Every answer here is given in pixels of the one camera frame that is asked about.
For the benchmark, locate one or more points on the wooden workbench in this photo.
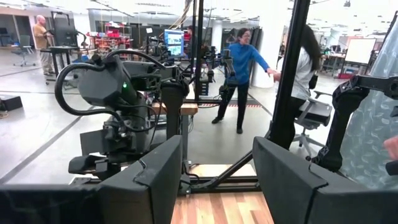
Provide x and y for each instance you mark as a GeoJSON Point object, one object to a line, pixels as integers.
{"type": "Point", "coordinates": [189, 109]}

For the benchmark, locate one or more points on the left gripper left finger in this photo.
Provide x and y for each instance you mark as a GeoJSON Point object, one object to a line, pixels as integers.
{"type": "Point", "coordinates": [140, 199]}

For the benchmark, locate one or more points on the black monitor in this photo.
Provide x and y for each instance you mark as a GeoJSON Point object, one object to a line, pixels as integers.
{"type": "Point", "coordinates": [65, 34]}

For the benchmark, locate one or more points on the thin black vertical post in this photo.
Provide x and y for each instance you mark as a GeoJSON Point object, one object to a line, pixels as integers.
{"type": "Point", "coordinates": [199, 46]}

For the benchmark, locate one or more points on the white board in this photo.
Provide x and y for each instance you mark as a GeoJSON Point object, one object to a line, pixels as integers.
{"type": "Point", "coordinates": [360, 51]}

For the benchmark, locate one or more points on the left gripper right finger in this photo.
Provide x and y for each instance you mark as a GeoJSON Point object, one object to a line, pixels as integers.
{"type": "Point", "coordinates": [295, 199]}

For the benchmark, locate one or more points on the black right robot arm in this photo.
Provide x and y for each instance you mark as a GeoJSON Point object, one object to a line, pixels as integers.
{"type": "Point", "coordinates": [102, 84]}

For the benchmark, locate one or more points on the black aluminium extrusion frame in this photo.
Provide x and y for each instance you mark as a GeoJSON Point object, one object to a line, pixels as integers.
{"type": "Point", "coordinates": [292, 77]}

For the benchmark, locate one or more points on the person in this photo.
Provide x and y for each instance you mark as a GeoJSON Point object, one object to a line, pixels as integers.
{"type": "Point", "coordinates": [308, 77]}
{"type": "Point", "coordinates": [242, 62]}
{"type": "Point", "coordinates": [370, 130]}
{"type": "Point", "coordinates": [42, 37]}
{"type": "Point", "coordinates": [188, 37]}

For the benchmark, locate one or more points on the black floor box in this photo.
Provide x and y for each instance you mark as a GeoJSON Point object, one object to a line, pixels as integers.
{"type": "Point", "coordinates": [11, 102]}

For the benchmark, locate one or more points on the lit computer monitor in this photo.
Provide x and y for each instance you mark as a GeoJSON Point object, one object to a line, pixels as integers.
{"type": "Point", "coordinates": [174, 42]}

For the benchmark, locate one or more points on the black robot arm on stand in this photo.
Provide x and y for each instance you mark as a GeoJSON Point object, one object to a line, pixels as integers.
{"type": "Point", "coordinates": [228, 65]}

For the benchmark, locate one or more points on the shelf with red bins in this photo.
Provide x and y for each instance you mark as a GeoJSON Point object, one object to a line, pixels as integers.
{"type": "Point", "coordinates": [112, 42]}

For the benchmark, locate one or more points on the grey office chair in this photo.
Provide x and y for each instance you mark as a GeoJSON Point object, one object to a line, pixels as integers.
{"type": "Point", "coordinates": [317, 112]}
{"type": "Point", "coordinates": [24, 42]}

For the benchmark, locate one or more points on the black standing desk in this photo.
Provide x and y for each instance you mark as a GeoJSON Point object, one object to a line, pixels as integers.
{"type": "Point", "coordinates": [62, 48]}

